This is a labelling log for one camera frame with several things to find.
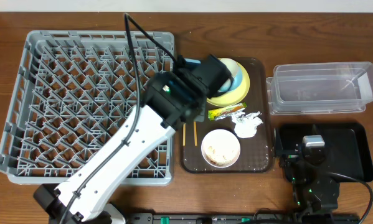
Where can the yellow green snack wrapper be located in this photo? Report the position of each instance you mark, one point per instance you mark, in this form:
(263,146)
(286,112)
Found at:
(221,113)

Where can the black tray bin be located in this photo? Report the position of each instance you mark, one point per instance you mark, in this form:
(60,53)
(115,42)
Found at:
(334,147)

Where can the white bowl with rice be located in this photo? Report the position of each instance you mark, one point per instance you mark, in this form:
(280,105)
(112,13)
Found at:
(220,148)

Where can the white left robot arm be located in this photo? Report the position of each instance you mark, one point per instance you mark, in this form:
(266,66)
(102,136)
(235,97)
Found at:
(170,100)

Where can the grey plastic dishwasher rack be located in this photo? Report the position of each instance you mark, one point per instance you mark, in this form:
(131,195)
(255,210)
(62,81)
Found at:
(73,91)

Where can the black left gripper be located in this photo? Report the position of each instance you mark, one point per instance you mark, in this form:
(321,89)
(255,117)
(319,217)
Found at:
(223,79)

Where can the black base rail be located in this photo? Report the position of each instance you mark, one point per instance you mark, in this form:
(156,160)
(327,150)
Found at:
(149,218)

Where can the white cup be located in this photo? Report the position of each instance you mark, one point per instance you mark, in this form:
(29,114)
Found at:
(228,62)

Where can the wooden chopstick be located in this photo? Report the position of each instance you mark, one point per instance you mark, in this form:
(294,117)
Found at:
(184,134)
(195,133)

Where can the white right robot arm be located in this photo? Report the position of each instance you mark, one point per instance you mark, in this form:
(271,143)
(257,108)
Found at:
(314,191)

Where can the dark brown serving tray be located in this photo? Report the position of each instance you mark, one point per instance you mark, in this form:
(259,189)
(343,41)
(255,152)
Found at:
(256,153)

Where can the light blue bowl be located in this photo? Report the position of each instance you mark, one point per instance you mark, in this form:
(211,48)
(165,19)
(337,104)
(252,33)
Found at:
(237,76)

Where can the clear plastic bin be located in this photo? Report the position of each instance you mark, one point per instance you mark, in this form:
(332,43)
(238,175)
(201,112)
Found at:
(320,88)

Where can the yellow plate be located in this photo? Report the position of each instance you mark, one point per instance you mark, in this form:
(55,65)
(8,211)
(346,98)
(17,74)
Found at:
(235,96)

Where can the white tissue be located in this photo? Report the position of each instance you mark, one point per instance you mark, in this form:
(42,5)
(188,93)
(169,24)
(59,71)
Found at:
(246,125)

